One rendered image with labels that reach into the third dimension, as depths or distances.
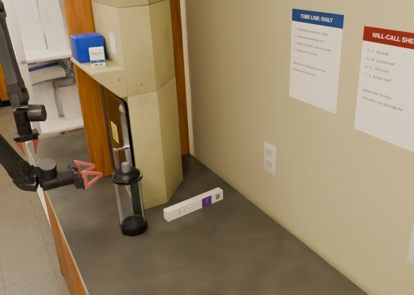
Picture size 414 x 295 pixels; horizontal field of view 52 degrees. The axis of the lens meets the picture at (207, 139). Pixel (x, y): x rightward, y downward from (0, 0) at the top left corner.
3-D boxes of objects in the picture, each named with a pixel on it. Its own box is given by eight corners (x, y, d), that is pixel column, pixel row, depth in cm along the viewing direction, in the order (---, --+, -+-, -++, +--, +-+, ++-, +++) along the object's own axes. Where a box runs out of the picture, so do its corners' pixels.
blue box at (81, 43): (98, 55, 170) (95, 31, 166) (106, 59, 161) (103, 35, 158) (73, 58, 165) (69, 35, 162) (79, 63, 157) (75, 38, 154)
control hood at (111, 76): (101, 77, 177) (98, 53, 173) (127, 96, 150) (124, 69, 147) (73, 82, 172) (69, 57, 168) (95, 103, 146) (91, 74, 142)
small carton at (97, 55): (105, 63, 156) (103, 46, 154) (105, 66, 152) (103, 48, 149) (91, 64, 155) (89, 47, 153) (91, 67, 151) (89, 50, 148)
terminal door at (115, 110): (114, 169, 193) (102, 82, 177) (138, 199, 168) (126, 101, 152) (113, 169, 192) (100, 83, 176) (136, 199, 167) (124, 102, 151)
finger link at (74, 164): (92, 155, 166) (68, 161, 162) (97, 161, 161) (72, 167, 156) (94, 171, 169) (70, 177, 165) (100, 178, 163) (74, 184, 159)
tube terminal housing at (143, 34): (166, 164, 206) (151, -5, 176) (198, 193, 180) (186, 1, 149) (116, 178, 195) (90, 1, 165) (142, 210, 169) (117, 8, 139)
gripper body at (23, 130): (39, 137, 183) (36, 120, 180) (14, 142, 178) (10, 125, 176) (37, 132, 188) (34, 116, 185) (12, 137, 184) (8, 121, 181)
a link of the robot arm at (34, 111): (20, 93, 183) (10, 93, 174) (46, 92, 182) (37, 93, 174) (23, 121, 185) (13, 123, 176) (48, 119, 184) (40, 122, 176)
